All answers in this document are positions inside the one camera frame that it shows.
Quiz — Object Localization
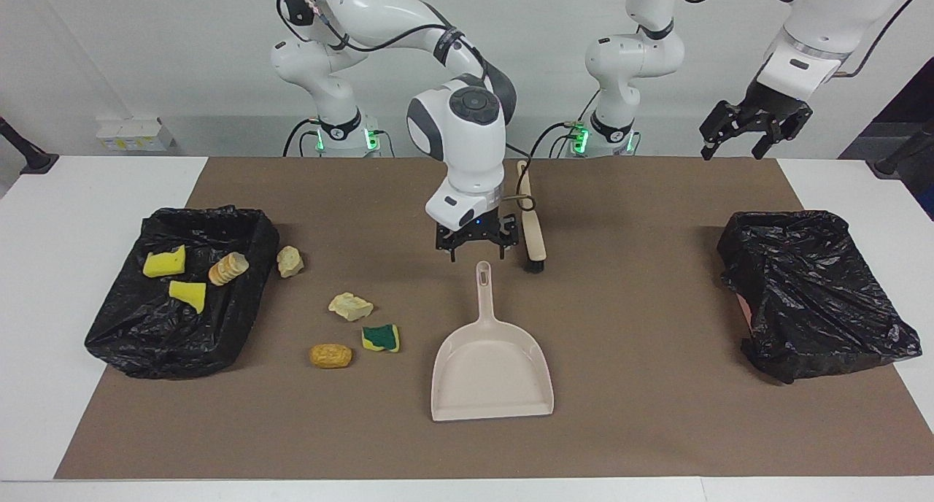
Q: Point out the green and yellow sponge piece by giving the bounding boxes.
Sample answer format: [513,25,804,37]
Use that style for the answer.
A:
[362,324,401,353]

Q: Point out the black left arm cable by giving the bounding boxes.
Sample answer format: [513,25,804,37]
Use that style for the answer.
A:
[835,0,916,76]

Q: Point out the black bag lined pink bin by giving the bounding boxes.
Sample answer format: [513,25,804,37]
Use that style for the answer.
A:
[717,210,922,385]

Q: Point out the black stand post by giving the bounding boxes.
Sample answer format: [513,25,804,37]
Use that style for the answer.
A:
[0,117,59,174]
[867,121,934,178]

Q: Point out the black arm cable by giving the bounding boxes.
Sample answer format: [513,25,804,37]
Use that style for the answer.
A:
[835,0,916,76]
[277,0,537,211]

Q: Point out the black base cable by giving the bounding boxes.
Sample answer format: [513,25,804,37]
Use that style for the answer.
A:
[282,119,322,158]
[529,119,584,158]

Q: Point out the beige hand brush black bristles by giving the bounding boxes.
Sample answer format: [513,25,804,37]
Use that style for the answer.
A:
[515,161,547,273]

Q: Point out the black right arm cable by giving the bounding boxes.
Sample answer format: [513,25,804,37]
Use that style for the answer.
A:
[277,0,537,211]

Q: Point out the orange-brown foam lump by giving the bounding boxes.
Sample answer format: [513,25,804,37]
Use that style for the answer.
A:
[309,343,353,369]

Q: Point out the dark blue furniture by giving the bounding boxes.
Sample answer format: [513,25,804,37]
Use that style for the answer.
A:
[839,57,934,222]

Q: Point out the white power strip box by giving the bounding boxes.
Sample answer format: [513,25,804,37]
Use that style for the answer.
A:
[96,119,174,152]

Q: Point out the wedge yellow sponge piece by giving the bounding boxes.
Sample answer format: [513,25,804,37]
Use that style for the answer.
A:
[169,281,207,314]

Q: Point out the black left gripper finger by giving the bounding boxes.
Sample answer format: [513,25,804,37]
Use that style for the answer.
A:
[753,112,813,160]
[700,102,748,160]

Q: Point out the brown table mat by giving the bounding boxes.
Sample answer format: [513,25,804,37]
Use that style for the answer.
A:
[55,157,934,479]

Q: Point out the notched yellow sponge piece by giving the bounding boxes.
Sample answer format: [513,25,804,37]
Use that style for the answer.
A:
[143,245,187,278]

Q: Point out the beige plastic dustpan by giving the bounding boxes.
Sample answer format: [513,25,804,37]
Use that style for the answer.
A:
[431,261,555,422]

